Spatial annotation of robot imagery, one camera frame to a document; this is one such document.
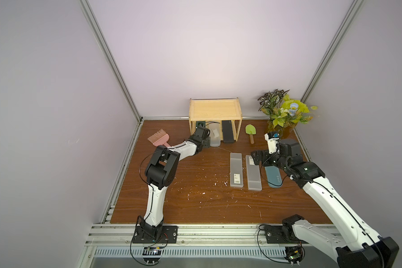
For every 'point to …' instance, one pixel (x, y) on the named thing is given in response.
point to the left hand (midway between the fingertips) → (204, 137)
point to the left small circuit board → (152, 250)
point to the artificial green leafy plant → (283, 110)
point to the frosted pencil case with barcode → (236, 170)
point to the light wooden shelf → (223, 116)
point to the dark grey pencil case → (227, 131)
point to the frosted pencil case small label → (253, 176)
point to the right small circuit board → (294, 254)
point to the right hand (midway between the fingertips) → (262, 148)
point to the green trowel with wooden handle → (250, 130)
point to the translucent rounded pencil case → (215, 134)
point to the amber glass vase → (285, 132)
